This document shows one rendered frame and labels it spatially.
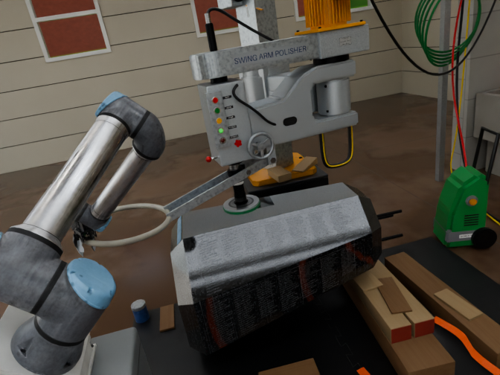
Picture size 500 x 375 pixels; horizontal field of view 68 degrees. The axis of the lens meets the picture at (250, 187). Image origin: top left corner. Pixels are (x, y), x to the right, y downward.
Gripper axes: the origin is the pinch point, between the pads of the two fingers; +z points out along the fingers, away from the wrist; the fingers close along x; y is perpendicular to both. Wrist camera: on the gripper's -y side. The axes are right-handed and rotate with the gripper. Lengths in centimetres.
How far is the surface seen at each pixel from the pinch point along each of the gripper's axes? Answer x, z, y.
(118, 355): -26, 0, 74
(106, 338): -25, 1, 63
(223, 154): 66, -37, 36
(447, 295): 144, 58, 133
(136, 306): 34, 74, -34
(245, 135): 77, -45, 42
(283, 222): 79, 1, 63
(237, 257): 51, 11, 54
